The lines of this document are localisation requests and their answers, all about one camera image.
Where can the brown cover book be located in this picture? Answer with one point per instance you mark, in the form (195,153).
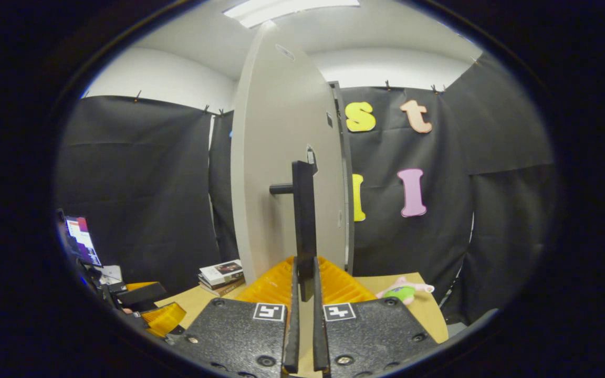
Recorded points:
(226,289)

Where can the black backdrop cloth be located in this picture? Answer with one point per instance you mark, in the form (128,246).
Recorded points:
(139,184)

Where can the white cover book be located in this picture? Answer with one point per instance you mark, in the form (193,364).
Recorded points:
(218,270)

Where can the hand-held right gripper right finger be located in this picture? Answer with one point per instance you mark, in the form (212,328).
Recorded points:
(319,336)

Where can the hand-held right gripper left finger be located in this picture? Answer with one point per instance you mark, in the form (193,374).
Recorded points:
(292,336)

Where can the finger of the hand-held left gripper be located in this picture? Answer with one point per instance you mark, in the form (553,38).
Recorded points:
(142,295)
(166,317)

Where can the grey cabinet door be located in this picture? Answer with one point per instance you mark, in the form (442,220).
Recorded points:
(271,131)

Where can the pink and green plush toy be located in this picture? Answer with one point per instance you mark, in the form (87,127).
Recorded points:
(402,293)

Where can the long ceiling light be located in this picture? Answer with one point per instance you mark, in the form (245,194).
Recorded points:
(281,10)

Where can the lit computer screen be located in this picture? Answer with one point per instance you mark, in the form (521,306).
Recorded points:
(83,239)

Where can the dark grey cabinet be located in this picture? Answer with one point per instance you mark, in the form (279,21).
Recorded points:
(350,220)

